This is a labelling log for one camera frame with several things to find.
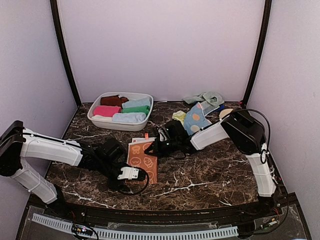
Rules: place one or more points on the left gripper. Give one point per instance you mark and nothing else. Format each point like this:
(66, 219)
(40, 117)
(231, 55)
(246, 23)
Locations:
(117, 186)

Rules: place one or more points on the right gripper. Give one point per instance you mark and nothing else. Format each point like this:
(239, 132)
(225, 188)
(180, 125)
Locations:
(157, 151)

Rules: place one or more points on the orange bunny towel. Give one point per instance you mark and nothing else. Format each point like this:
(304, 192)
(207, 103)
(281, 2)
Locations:
(138, 158)

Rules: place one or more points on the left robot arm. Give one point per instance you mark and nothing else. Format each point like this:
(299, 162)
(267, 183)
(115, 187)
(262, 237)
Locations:
(18, 143)

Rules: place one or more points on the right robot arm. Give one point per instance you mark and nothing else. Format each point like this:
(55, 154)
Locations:
(246, 133)

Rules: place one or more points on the light blue rolled towel front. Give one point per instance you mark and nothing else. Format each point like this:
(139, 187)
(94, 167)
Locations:
(132, 117)

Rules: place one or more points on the light blue rolled towel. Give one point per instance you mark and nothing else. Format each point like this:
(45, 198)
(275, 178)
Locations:
(132, 117)
(137, 103)

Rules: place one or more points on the green rolled towel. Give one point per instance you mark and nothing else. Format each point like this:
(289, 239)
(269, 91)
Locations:
(136, 109)

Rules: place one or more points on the green patterned small towel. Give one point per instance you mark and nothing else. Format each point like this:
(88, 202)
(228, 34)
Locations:
(179, 116)

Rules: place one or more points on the pink rolled towel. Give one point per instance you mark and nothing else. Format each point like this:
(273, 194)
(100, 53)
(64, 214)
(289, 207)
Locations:
(106, 111)

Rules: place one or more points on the white plastic basin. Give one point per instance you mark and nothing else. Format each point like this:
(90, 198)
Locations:
(107, 123)

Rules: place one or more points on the light blue rolled towel back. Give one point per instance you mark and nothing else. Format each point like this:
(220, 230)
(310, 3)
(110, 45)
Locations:
(137, 103)

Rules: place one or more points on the blue polka dot towel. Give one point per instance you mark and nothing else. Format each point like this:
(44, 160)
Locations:
(195, 119)

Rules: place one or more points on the brown rolled towel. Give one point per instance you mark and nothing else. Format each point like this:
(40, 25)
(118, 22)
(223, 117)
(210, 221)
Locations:
(113, 100)

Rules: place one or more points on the grey green crumpled towel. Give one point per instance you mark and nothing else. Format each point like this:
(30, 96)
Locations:
(210, 101)

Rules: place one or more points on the dark blue object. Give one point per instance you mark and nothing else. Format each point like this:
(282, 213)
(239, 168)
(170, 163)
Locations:
(221, 107)

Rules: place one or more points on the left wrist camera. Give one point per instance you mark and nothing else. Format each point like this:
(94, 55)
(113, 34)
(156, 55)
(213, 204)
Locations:
(128, 173)

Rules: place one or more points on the white slotted cable duct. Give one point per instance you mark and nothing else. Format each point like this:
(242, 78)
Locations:
(83, 232)

